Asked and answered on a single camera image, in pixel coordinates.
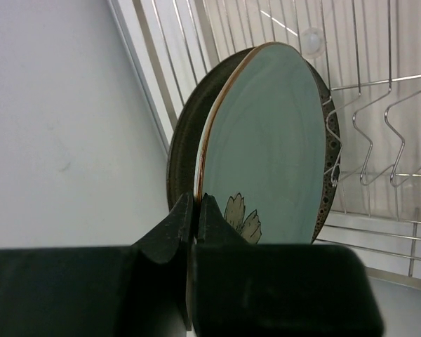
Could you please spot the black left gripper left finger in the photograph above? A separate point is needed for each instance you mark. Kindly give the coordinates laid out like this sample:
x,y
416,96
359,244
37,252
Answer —
x,y
136,290

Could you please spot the large green floral plate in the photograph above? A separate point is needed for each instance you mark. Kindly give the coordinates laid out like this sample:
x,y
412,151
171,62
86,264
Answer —
x,y
262,150

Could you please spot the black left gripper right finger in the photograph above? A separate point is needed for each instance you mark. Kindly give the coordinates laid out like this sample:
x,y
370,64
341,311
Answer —
x,y
243,289

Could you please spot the brown round plate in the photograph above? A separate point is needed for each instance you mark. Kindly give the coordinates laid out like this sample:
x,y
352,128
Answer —
x,y
185,141

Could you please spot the wire dish rack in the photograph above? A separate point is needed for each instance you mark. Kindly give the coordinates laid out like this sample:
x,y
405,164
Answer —
x,y
368,53

